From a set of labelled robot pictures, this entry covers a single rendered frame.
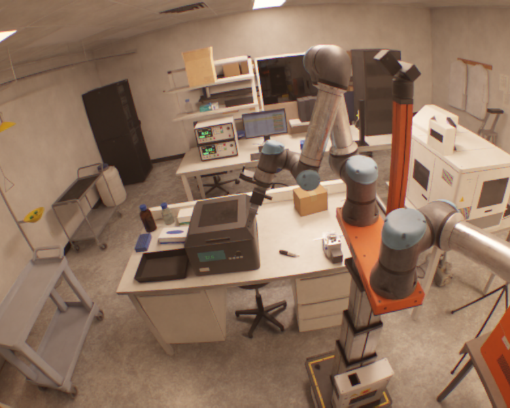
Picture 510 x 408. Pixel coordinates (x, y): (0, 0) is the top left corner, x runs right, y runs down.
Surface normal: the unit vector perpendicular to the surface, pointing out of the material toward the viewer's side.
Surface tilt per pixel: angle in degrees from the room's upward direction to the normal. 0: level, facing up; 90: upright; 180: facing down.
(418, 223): 7
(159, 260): 0
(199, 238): 51
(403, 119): 90
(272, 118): 86
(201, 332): 90
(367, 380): 0
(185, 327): 90
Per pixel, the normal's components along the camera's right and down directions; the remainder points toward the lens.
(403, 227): -0.27, -0.79
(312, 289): 0.04, 0.52
